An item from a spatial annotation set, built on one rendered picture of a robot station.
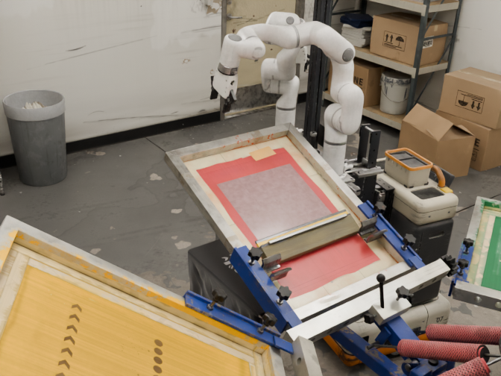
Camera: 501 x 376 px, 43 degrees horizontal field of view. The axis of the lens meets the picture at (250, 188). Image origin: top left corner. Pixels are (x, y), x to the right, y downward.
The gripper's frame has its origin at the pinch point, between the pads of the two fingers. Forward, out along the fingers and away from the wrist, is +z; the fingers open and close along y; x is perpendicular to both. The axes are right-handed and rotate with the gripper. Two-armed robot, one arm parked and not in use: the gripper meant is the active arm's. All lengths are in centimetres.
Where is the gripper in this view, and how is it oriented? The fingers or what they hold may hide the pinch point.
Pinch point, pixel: (220, 103)
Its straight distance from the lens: 245.1
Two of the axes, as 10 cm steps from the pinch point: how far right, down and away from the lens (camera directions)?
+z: -2.2, 7.4, 6.4
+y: -5.5, -6.3, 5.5
